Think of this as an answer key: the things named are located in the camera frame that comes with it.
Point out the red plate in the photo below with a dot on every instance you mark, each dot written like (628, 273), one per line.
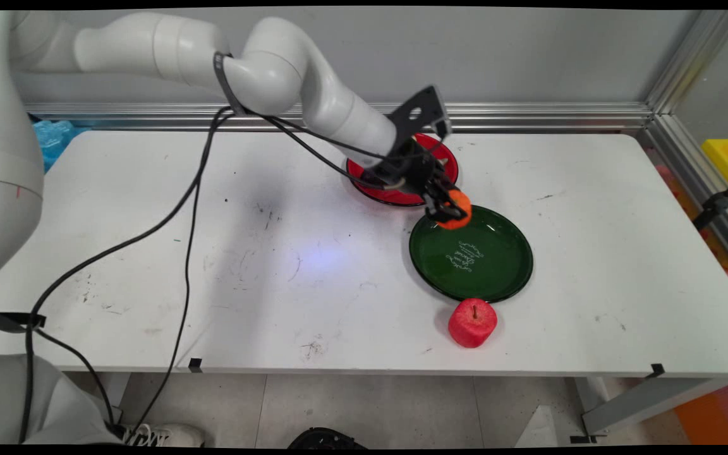
(395, 197)

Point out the orange box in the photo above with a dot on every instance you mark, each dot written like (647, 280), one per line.
(718, 414)

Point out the white sneaker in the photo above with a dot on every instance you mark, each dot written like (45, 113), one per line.
(168, 436)

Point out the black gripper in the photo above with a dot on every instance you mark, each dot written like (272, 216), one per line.
(408, 167)

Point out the black round object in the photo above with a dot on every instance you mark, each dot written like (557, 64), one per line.
(326, 438)

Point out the black tape piece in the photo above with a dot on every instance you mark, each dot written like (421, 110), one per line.
(657, 370)
(195, 364)

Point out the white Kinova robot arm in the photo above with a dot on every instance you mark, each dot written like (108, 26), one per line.
(275, 69)

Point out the aluminium frame post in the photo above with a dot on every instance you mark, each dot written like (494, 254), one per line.
(696, 60)

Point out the grey table leg brace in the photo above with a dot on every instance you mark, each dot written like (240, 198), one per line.
(642, 401)

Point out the aluminium side frame rail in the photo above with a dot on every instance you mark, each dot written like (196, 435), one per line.
(692, 164)

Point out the orange tangerine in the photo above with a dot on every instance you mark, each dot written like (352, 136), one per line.
(460, 215)

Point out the green plate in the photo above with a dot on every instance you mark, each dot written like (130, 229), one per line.
(484, 259)

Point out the blue bubble wrap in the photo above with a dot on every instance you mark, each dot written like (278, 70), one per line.
(54, 142)

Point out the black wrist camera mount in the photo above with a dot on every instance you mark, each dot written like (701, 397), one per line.
(418, 114)

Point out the horizontal aluminium frame rail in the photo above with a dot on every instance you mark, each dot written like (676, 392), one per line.
(528, 117)

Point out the red apple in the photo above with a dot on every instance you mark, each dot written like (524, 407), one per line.
(473, 323)

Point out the white table leg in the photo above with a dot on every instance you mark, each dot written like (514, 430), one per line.
(116, 395)

